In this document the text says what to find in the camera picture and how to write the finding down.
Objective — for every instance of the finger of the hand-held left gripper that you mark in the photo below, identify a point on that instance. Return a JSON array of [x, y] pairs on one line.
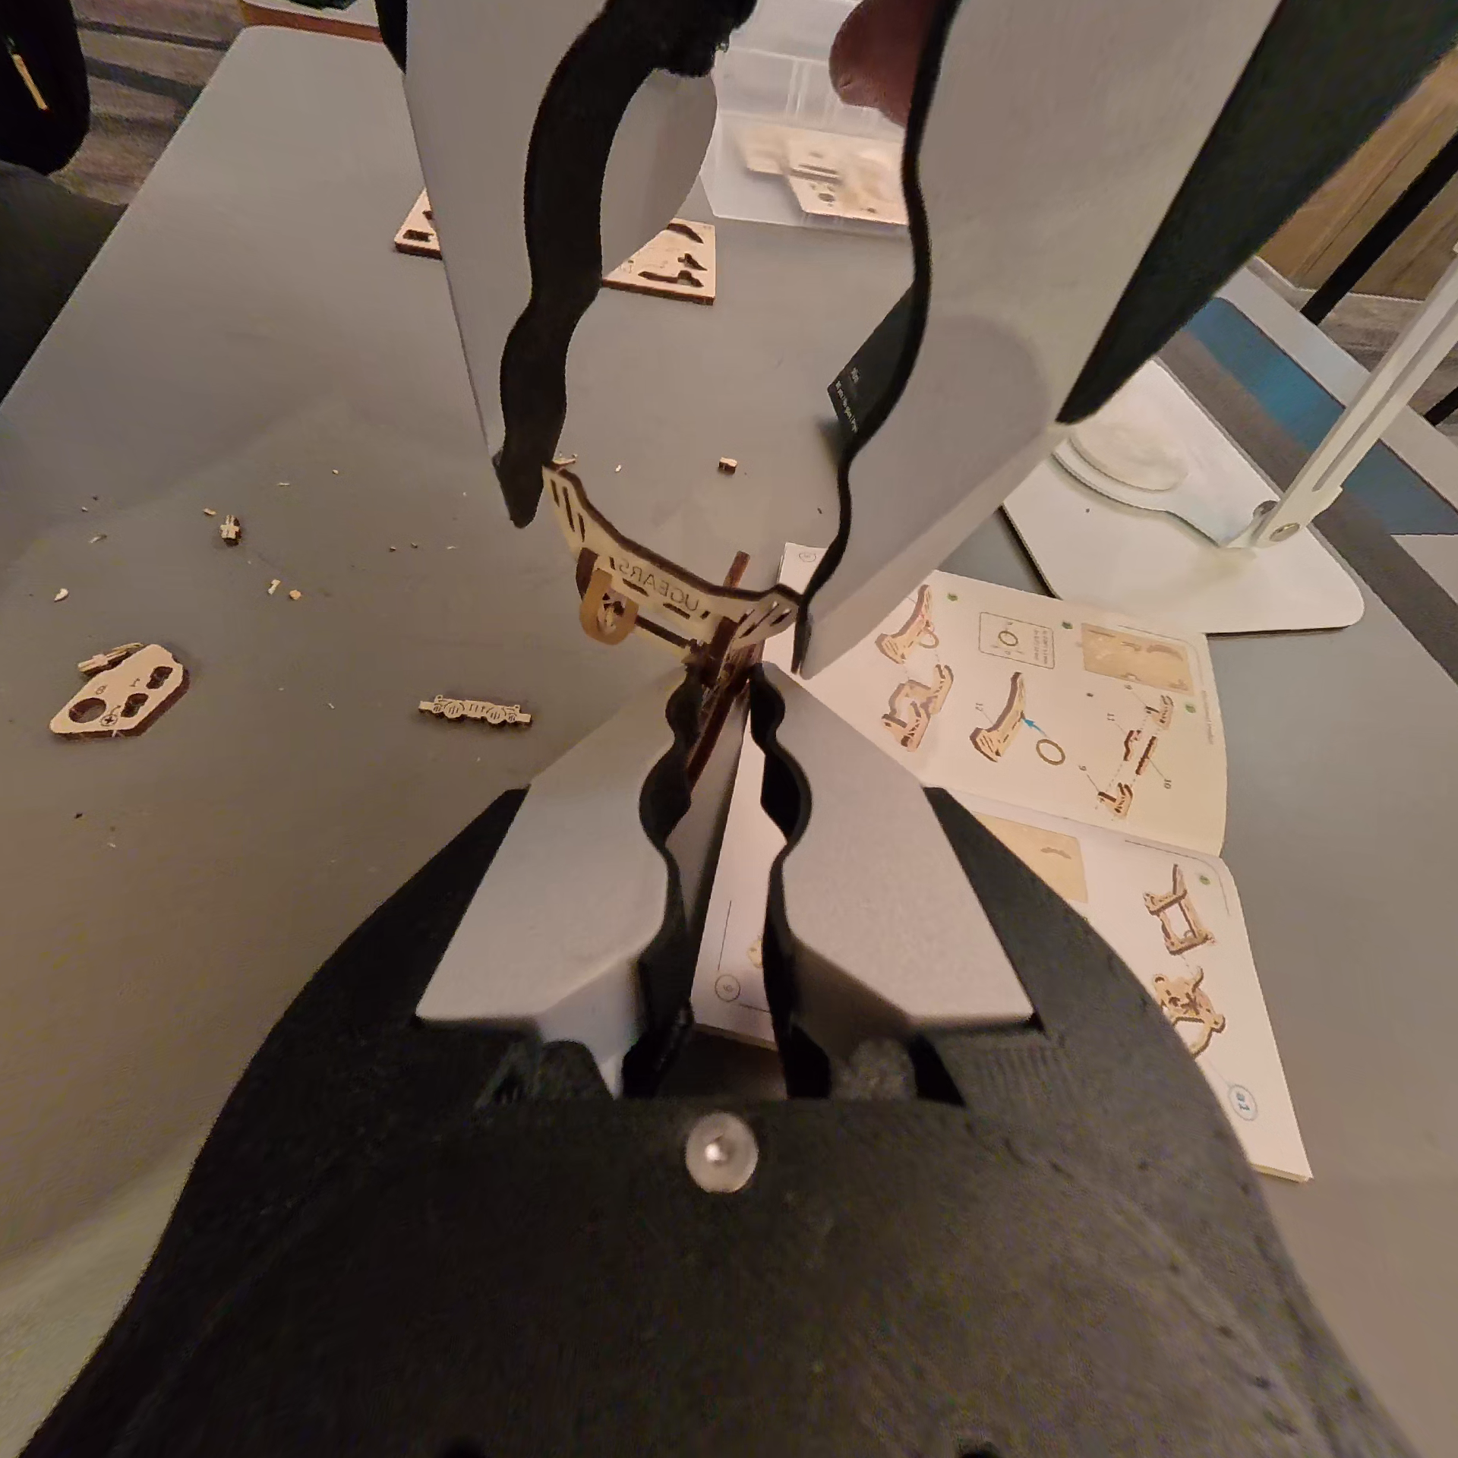
[[478, 173], [1082, 173]]

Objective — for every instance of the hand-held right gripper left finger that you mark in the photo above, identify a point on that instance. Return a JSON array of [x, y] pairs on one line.
[[535, 912]]

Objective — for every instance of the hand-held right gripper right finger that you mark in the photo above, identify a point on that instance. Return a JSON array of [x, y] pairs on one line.
[[900, 912]]

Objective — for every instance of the dark wooden model side part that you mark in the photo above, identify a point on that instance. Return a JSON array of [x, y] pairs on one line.
[[712, 707]]

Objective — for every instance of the pale wooden model frame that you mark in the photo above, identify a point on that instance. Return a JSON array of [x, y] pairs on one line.
[[638, 568]]

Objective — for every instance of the dark green model kit box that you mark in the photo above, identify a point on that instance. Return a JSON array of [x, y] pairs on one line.
[[1253, 205]]

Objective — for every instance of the wooden parts sheet piece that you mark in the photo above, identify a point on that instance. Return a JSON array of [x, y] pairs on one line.
[[838, 173]]

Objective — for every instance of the punched-out wooden parts sheet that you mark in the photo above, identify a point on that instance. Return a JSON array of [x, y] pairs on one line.
[[672, 255]]

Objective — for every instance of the model instruction booklet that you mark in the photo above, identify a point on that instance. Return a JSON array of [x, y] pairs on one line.
[[1026, 684]]

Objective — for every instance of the person's left hand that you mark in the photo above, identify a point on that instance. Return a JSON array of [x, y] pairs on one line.
[[878, 57]]

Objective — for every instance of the clear plastic container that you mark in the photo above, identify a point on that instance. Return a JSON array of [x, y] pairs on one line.
[[775, 103]]

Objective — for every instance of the small wooden strip part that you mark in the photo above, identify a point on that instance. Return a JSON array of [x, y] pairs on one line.
[[472, 714]]

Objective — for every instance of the black chair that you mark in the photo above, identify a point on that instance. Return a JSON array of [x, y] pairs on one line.
[[46, 262]]

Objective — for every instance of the black bag with yellow zipper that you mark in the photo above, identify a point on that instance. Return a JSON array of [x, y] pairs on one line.
[[40, 80]]

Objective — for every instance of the blue mat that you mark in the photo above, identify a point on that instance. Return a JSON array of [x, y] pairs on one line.
[[1412, 480]]

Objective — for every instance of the white metal stand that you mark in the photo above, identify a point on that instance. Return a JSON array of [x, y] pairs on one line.
[[1253, 591]]

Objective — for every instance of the wooden offcut plate with holes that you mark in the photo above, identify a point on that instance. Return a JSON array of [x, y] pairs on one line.
[[125, 695]]

